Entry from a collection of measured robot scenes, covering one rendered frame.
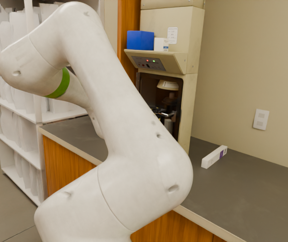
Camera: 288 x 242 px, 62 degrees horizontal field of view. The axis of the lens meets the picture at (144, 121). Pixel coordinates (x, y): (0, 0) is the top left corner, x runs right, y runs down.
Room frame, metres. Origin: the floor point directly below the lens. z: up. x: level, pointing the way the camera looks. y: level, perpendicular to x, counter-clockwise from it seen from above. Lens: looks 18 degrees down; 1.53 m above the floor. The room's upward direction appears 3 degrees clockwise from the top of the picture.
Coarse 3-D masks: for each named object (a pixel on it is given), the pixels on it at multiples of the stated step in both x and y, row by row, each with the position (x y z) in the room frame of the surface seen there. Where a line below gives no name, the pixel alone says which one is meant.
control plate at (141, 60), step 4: (132, 56) 1.28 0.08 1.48; (136, 56) 1.26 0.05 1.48; (136, 60) 1.29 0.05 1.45; (140, 60) 1.27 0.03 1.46; (144, 60) 1.24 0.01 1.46; (148, 60) 1.22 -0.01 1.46; (152, 60) 1.20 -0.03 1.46; (156, 60) 1.18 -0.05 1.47; (160, 60) 1.17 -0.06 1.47; (136, 64) 1.32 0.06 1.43; (140, 64) 1.29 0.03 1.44; (144, 64) 1.27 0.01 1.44; (148, 64) 1.25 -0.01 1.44; (152, 64) 1.23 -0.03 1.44; (156, 64) 1.21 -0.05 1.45; (160, 64) 1.19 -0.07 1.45; (148, 68) 1.28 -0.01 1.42; (152, 68) 1.26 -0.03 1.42; (156, 68) 1.23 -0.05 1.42; (160, 68) 1.21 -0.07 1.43; (164, 68) 1.19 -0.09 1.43
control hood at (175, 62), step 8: (128, 56) 1.30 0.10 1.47; (144, 56) 1.22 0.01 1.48; (152, 56) 1.18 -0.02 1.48; (160, 56) 1.14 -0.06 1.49; (168, 56) 1.11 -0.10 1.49; (176, 56) 1.09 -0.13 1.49; (184, 56) 1.14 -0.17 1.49; (168, 64) 1.15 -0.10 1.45; (176, 64) 1.12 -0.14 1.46; (184, 64) 1.15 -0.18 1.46; (168, 72) 1.20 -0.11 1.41; (176, 72) 1.16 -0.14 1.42; (184, 72) 1.15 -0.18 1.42
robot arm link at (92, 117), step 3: (93, 114) 0.93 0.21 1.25; (90, 117) 0.94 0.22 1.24; (93, 117) 0.93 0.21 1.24; (93, 120) 0.93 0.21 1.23; (96, 120) 0.91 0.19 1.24; (93, 123) 0.93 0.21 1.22; (96, 123) 0.91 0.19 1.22; (96, 126) 0.91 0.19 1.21; (99, 126) 0.90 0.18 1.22; (96, 129) 0.90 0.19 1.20; (99, 129) 0.89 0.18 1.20; (96, 132) 0.91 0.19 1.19; (99, 132) 0.89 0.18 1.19; (99, 135) 0.90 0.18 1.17; (102, 135) 0.89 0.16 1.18; (102, 138) 0.91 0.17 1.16
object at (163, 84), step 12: (144, 84) 1.32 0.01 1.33; (156, 84) 1.27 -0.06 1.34; (168, 84) 1.21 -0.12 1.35; (180, 84) 1.17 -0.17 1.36; (144, 96) 1.32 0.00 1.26; (156, 96) 1.26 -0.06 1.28; (168, 96) 1.21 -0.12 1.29; (180, 96) 1.16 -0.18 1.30; (168, 108) 1.21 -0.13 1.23; (180, 108) 1.16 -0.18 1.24; (168, 120) 1.20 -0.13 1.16
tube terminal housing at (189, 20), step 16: (144, 16) 1.35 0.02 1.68; (160, 16) 1.28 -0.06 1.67; (176, 16) 1.22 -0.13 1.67; (192, 16) 1.17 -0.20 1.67; (160, 32) 1.28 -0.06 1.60; (192, 32) 1.18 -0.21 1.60; (176, 48) 1.21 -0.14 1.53; (192, 48) 1.19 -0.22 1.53; (192, 64) 1.20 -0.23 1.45; (192, 80) 1.21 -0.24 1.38; (192, 96) 1.23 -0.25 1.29; (192, 112) 1.24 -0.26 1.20
